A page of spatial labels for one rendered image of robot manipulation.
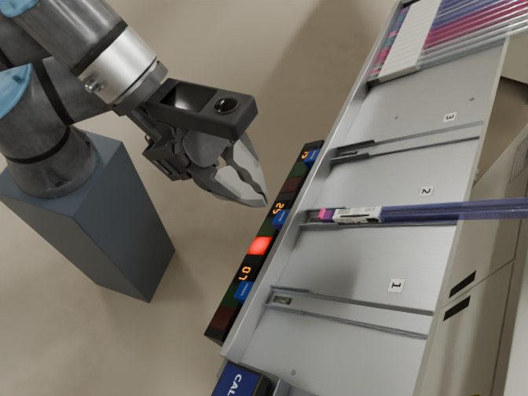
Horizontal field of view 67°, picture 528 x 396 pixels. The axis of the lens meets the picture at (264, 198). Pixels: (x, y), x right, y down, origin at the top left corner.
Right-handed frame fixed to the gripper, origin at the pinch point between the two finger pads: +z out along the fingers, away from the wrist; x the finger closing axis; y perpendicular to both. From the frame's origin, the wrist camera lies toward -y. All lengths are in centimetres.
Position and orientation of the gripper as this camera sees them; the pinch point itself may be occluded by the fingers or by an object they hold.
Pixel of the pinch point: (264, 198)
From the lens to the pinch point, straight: 51.2
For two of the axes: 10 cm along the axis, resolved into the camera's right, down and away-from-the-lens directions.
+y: -6.6, 0.7, 7.5
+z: 6.2, 6.2, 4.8
